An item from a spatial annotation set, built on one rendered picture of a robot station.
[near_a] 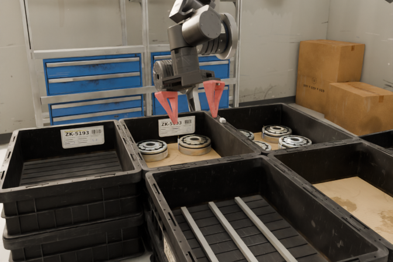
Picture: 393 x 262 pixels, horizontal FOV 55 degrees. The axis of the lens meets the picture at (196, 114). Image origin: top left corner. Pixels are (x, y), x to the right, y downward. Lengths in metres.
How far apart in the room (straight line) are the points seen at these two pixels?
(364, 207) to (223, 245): 0.37
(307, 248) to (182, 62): 0.45
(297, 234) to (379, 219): 0.20
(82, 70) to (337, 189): 2.25
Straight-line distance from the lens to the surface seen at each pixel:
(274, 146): 1.27
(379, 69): 4.62
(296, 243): 0.82
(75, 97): 2.93
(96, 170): 1.12
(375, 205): 1.00
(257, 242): 0.80
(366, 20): 4.72
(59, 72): 2.92
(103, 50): 2.92
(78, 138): 1.21
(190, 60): 0.79
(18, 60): 3.75
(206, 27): 0.75
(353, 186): 1.07
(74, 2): 3.75
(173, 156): 1.17
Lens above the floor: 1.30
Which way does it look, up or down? 17 degrees down
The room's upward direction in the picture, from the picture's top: straight up
